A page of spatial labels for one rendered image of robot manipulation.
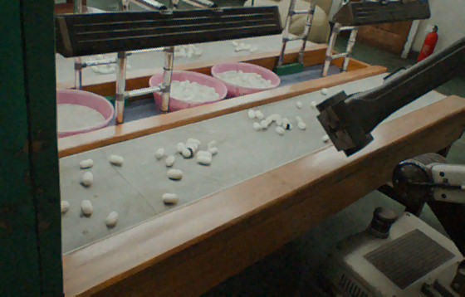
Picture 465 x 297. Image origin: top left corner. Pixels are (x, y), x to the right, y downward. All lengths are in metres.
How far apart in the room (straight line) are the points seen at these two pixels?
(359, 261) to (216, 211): 0.59
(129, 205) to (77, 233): 0.13
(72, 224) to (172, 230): 0.20
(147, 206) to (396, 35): 5.17
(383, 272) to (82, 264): 0.89
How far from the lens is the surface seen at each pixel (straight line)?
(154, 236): 0.86
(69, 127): 1.27
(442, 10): 5.75
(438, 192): 1.31
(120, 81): 1.19
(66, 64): 1.70
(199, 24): 1.04
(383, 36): 5.96
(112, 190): 1.02
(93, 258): 0.82
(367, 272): 1.37
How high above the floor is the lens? 1.34
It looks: 28 degrees down
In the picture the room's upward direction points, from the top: 10 degrees clockwise
